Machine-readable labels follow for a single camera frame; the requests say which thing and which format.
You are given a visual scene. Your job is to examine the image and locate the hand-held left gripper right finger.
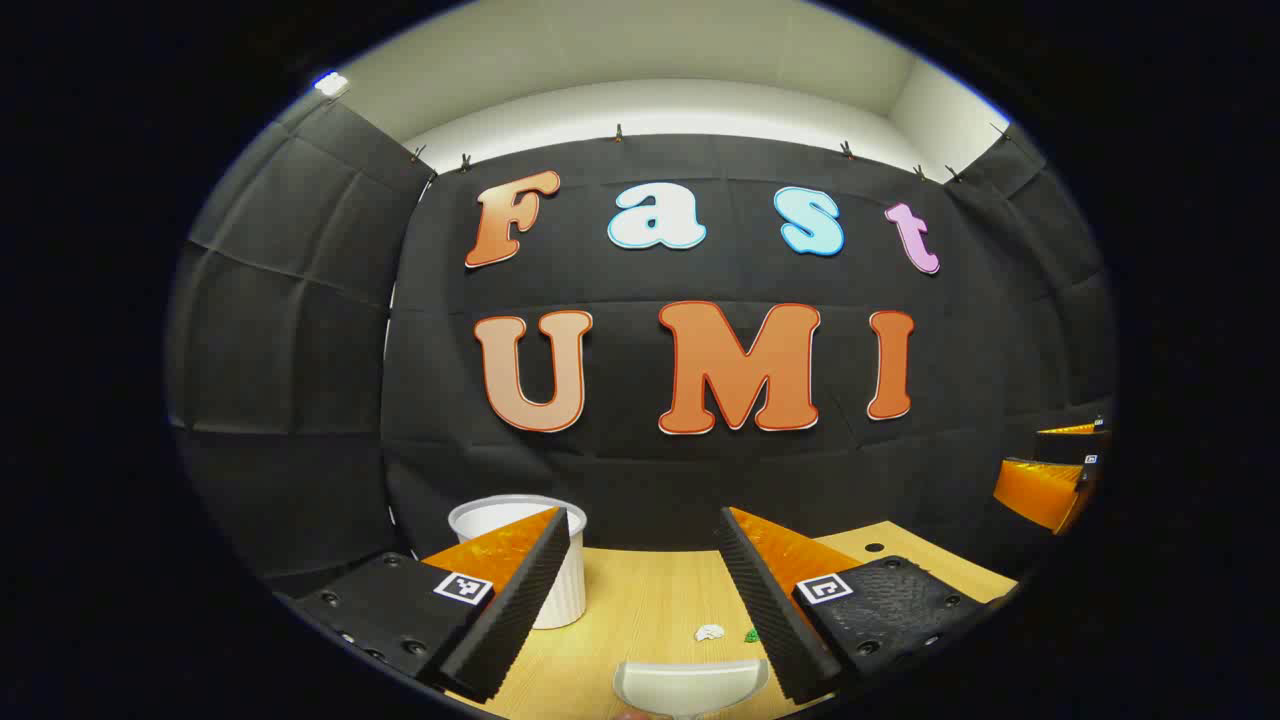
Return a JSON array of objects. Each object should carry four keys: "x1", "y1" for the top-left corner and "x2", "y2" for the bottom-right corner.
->
[{"x1": 716, "y1": 506, "x2": 1016, "y2": 704}]

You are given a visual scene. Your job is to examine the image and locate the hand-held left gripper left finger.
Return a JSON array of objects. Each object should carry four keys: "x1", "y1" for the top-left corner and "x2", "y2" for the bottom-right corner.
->
[{"x1": 290, "y1": 505, "x2": 571, "y2": 703}]

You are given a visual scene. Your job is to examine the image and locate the white ribbed garbage bin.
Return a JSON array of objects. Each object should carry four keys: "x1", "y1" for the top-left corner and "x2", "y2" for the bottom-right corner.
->
[{"x1": 448, "y1": 494, "x2": 589, "y2": 631}]

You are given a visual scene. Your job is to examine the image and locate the grey plastic dustpan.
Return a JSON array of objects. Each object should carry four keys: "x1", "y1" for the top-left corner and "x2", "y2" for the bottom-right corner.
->
[{"x1": 612, "y1": 657, "x2": 771, "y2": 720}]

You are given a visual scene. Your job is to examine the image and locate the wooden desktop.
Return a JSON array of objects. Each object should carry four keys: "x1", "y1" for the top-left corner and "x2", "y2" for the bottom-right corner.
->
[{"x1": 440, "y1": 520, "x2": 1021, "y2": 720}]

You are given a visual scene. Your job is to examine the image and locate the row of black cloth clips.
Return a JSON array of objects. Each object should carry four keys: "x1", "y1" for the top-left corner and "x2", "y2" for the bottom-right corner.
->
[{"x1": 408, "y1": 122, "x2": 1011, "y2": 186}]

